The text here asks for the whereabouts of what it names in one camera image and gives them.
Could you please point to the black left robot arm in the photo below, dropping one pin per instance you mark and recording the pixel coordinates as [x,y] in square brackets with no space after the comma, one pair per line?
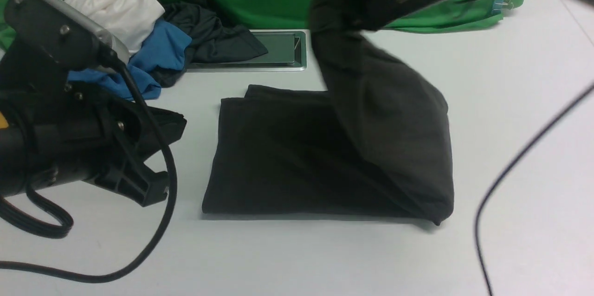
[53,133]

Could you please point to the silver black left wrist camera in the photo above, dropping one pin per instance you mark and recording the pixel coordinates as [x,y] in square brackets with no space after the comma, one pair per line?
[63,34]

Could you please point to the crumpled dark teal shirt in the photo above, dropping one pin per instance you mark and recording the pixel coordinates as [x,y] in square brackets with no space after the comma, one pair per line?
[216,35]

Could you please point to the crumpled blue shirt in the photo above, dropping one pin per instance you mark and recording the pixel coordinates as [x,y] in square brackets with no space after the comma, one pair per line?
[163,49]

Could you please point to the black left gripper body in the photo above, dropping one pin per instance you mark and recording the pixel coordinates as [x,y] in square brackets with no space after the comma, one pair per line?
[55,132]

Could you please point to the crumpled white shirt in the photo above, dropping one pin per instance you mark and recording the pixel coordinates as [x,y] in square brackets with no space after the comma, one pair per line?
[132,21]

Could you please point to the dark gray long-sleeved shirt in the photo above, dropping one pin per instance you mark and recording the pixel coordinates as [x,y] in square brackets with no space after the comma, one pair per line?
[375,143]

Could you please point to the blue binder clip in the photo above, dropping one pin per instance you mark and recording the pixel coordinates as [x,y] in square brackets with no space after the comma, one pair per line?
[499,6]

